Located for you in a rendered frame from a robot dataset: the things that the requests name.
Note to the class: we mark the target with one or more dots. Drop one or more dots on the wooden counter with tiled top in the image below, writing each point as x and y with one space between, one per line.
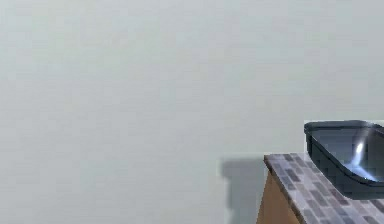
300 196

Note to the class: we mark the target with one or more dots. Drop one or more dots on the black sink basin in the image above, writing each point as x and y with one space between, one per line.
346 156

